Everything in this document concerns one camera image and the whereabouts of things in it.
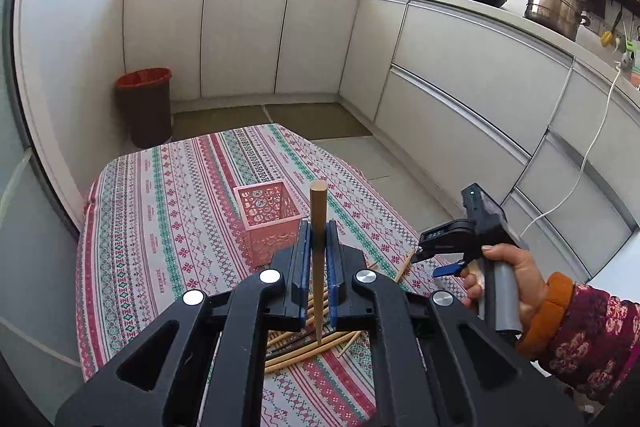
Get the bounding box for white power cable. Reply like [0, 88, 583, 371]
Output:
[516, 61, 627, 242]

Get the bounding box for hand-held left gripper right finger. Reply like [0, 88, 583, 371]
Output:
[325, 221, 584, 427]

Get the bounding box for person's right hand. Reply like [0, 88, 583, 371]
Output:
[459, 244, 550, 331]

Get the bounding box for brown trash bin red liner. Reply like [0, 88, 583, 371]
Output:
[115, 67, 174, 149]

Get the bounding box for patterned striped tablecloth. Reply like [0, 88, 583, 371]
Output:
[75, 123, 469, 427]

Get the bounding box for pink plastic basket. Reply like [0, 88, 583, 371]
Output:
[233, 179, 306, 269]

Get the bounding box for white kitchen cabinets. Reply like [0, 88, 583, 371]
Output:
[122, 0, 640, 279]

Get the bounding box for bunch of wooden chopsticks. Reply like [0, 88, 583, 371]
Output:
[264, 249, 417, 376]

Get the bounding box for wooden chopstick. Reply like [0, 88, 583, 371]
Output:
[309, 181, 329, 344]

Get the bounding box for yellow brush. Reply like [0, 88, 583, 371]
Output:
[599, 11, 624, 47]

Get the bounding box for white wall plug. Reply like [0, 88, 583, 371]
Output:
[617, 37, 639, 68]

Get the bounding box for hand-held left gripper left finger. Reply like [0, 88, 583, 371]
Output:
[55, 221, 314, 427]

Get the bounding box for steel steamer pot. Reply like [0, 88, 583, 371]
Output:
[519, 0, 592, 42]

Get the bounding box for person's right forearm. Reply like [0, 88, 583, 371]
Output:
[515, 272, 640, 408]

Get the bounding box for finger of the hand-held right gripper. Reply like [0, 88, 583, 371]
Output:
[432, 261, 467, 279]
[411, 219, 476, 264]

